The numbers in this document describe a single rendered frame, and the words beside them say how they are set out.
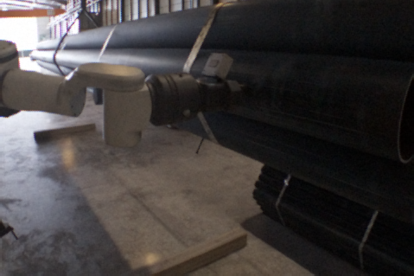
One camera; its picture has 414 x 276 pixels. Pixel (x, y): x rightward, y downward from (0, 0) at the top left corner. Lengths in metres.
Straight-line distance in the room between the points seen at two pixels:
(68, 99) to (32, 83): 0.07
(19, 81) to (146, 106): 0.22
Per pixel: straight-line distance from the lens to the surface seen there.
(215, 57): 0.57
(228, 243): 2.08
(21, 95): 0.54
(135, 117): 0.48
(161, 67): 0.95
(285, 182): 2.17
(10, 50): 0.59
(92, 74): 0.47
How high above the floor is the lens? 1.33
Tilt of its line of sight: 14 degrees down
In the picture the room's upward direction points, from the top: straight up
